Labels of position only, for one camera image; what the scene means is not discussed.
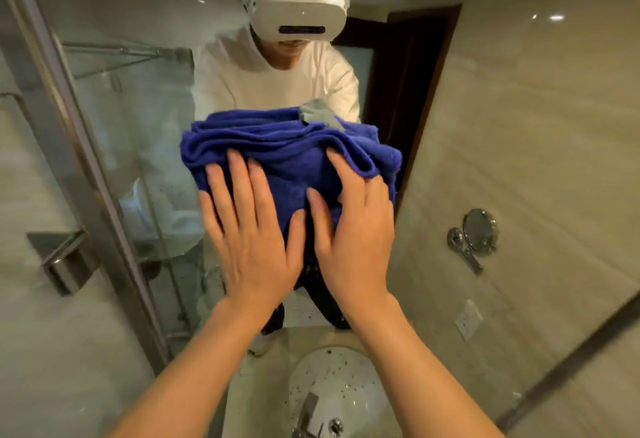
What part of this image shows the person's right hand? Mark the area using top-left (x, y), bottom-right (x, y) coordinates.
top-left (305, 148), bottom-right (397, 327)

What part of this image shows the blue microfibre cloth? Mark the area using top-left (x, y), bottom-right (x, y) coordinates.
top-left (179, 99), bottom-right (404, 256)

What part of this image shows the silver framed wall mirror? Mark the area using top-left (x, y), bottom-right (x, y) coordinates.
top-left (0, 0), bottom-right (640, 438)

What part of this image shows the person's left forearm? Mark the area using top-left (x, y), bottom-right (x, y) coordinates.
top-left (107, 297), bottom-right (281, 438)

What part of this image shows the glass shower enclosure gold frame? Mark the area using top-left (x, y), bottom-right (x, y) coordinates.
top-left (0, 88), bottom-right (169, 438)

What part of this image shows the person's left hand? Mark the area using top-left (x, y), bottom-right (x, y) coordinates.
top-left (198, 149), bottom-right (307, 319)

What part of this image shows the person's right forearm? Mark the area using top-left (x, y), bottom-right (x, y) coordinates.
top-left (349, 292), bottom-right (503, 438)

